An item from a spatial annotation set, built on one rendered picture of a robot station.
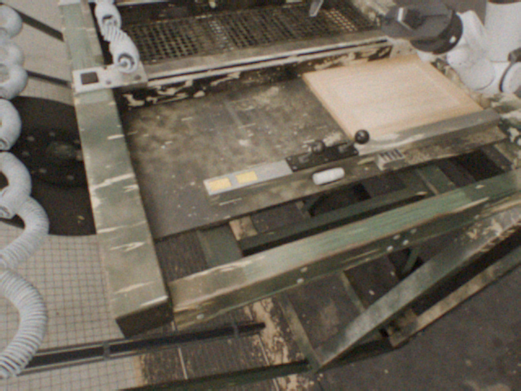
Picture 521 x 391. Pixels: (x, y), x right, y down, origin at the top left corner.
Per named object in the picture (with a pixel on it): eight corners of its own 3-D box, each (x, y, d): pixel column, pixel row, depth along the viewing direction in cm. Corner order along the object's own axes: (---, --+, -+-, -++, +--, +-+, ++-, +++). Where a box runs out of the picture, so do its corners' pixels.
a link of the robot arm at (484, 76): (436, 66, 95) (463, 96, 108) (475, 76, 88) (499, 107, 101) (460, 26, 93) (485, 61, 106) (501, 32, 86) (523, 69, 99)
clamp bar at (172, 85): (418, 59, 144) (445, -6, 126) (86, 122, 110) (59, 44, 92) (401, 46, 150) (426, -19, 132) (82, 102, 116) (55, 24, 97)
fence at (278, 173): (496, 127, 122) (503, 116, 119) (209, 205, 94) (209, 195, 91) (484, 117, 125) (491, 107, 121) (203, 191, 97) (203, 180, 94)
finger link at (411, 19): (401, 4, 65) (415, 10, 69) (398, 24, 65) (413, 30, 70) (411, 3, 64) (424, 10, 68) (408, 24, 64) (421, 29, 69)
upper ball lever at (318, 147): (309, 166, 100) (331, 151, 88) (296, 169, 99) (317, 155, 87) (305, 152, 101) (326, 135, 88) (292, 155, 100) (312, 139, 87)
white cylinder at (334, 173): (317, 186, 100) (343, 179, 102) (318, 179, 98) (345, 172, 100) (312, 179, 102) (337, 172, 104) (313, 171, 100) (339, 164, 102)
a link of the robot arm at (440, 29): (444, 50, 67) (464, 57, 75) (456, -11, 64) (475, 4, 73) (378, 50, 75) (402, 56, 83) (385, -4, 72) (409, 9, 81)
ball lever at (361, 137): (348, 155, 104) (374, 140, 91) (336, 159, 103) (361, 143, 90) (344, 142, 104) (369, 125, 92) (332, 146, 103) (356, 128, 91)
